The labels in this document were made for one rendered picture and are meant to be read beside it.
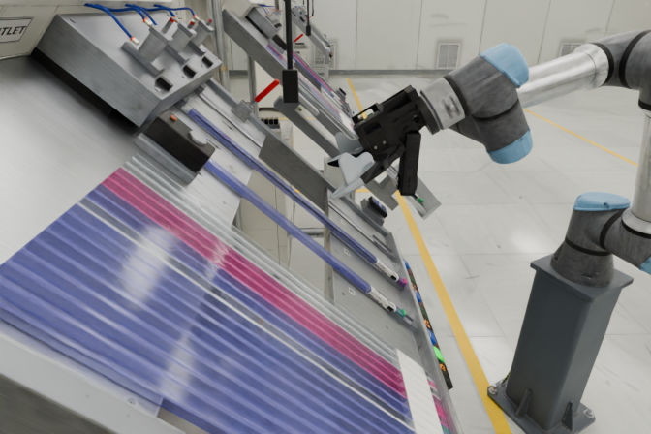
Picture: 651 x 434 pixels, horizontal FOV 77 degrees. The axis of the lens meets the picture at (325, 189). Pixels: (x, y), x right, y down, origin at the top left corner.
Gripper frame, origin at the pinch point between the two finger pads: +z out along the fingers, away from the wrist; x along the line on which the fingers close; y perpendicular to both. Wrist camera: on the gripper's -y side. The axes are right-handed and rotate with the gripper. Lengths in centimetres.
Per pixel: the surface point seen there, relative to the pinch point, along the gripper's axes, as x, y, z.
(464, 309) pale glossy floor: -76, -113, -3
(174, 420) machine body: 20.4, -14.1, 38.7
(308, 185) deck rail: -19.0, -5.1, 8.3
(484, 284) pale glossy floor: -94, -122, -16
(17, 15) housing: 22.8, 39.1, 11.2
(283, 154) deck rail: -19.0, 4.0, 8.9
